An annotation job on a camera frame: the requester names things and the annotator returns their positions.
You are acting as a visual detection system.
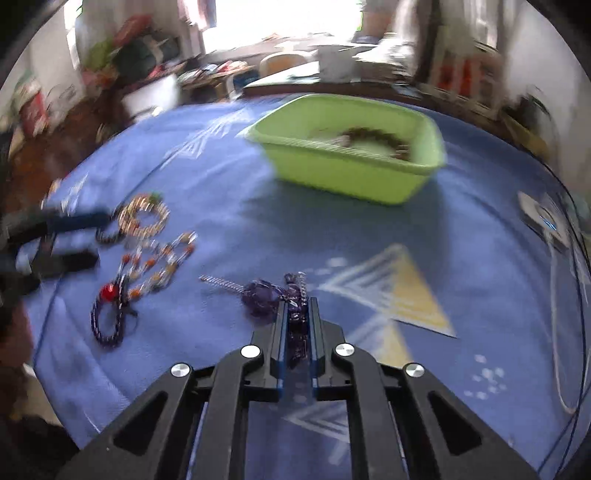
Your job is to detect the pile of beaded bracelets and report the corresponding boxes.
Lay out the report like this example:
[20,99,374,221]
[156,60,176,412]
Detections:
[314,126,414,162]

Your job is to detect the dark blue bead bracelet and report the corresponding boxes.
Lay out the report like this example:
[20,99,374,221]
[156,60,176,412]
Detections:
[90,277,139,349]

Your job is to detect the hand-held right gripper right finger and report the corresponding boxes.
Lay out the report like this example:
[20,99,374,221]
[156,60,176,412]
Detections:
[308,298,541,480]

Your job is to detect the white and orange chair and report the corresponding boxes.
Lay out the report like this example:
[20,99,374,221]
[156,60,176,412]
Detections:
[259,51,315,77]

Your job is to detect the wooden armchair with white cushion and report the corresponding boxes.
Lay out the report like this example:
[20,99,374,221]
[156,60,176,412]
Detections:
[121,74,181,121]

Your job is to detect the colourful bead necklace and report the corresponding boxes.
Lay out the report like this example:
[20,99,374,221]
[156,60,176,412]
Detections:
[117,231,198,301]

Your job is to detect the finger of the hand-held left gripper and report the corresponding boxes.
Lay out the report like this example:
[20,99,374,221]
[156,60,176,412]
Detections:
[39,209,114,232]
[25,248,100,278]

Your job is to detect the wooden desk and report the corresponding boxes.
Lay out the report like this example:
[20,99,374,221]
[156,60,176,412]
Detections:
[242,62,416,99]

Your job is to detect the small wooden side table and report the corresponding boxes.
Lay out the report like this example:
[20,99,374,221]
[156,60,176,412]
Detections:
[178,62,254,100]

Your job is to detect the red bag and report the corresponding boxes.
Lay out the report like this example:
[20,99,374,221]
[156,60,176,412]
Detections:
[115,16,153,42]

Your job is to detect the white cable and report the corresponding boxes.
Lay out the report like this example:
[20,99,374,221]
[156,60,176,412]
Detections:
[547,240,583,414]

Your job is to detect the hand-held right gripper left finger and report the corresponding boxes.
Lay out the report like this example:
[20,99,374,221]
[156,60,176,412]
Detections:
[55,298,289,480]

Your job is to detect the dark duffel bag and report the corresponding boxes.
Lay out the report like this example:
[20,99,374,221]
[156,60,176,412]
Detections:
[113,39,162,75]

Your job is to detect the purple bead necklace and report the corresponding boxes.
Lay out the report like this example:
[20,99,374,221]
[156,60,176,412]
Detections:
[198,271,311,370]

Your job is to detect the green plastic basin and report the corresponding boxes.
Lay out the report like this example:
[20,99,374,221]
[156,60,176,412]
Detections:
[245,93,448,206]

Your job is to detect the gold bead bracelet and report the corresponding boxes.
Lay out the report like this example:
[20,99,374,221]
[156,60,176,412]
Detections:
[117,194,171,238]

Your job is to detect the cloth-covered monitor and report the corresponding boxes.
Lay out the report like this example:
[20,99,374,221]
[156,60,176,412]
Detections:
[392,0,444,70]

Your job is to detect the blue printed tablecloth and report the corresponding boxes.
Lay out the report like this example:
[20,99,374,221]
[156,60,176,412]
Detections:
[23,92,591,480]

